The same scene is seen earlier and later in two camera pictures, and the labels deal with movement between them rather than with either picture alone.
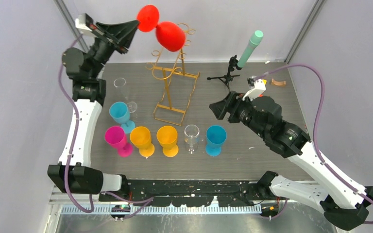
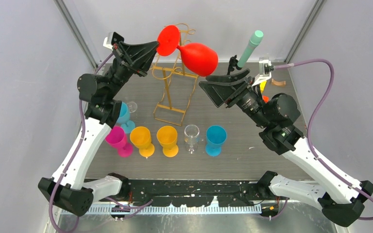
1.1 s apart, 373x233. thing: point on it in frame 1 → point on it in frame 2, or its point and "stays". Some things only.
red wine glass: (169, 35) → (197, 58)
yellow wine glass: (167, 136) stays
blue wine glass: (119, 111) stays
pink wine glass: (115, 137) stays
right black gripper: (230, 104) → (218, 92)
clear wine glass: (191, 134) stays
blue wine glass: (215, 136) stays
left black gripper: (123, 32) → (138, 58)
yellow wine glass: (140, 137) stays
